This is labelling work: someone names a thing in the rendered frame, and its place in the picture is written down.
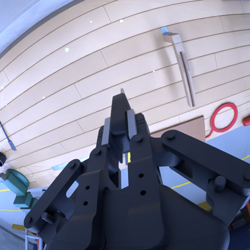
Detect red and dark boxes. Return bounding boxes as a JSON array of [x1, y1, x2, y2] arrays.
[[228, 202, 250, 233]]

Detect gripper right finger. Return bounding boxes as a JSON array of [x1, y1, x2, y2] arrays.
[[126, 109, 250, 208]]

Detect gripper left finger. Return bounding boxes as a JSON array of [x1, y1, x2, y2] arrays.
[[23, 118, 121, 234]]

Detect blue flat hand tool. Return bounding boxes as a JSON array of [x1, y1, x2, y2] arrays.
[[0, 121, 17, 152]]

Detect light blue metal plate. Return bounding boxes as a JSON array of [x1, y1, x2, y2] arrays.
[[51, 163, 69, 171]]

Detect red coiled rope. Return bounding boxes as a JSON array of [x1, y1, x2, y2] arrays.
[[205, 102, 239, 139]]

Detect teal winch device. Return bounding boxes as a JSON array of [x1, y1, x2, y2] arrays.
[[0, 168, 39, 212]]

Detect brown flat board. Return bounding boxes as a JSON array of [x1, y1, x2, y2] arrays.
[[150, 115, 206, 140]]

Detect white tube frame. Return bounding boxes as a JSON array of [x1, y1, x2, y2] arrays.
[[24, 228, 43, 250]]

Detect tan slotted wooden bar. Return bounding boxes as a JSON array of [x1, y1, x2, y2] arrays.
[[163, 33, 197, 108]]

